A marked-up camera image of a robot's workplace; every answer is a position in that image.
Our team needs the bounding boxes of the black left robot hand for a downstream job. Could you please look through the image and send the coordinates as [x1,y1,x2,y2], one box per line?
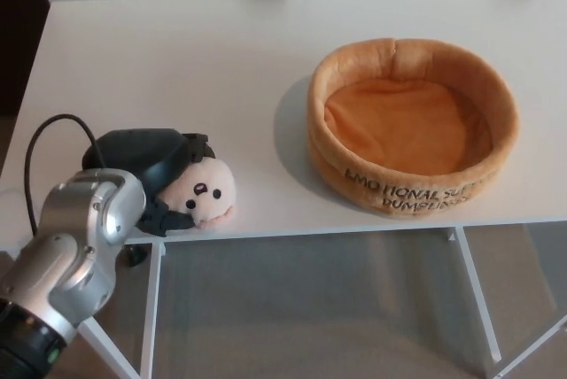
[82,128,216,236]

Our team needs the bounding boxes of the cream plush dumpling toy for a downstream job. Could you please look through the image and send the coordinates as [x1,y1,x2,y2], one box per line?
[159,155,238,232]

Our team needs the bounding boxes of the orange plush round plate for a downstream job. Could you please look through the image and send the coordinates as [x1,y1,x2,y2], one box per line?
[307,38,521,220]

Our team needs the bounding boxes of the small black floor object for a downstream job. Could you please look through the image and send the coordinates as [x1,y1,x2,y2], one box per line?
[125,244,149,267]

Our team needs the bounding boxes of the dark wooden furniture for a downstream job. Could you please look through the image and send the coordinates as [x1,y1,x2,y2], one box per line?
[0,0,51,120]

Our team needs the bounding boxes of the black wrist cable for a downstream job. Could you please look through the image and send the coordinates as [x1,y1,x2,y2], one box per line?
[24,114,105,236]

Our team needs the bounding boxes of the white table leg frame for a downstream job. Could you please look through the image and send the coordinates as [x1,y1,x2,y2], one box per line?
[77,240,167,379]
[444,225,567,379]

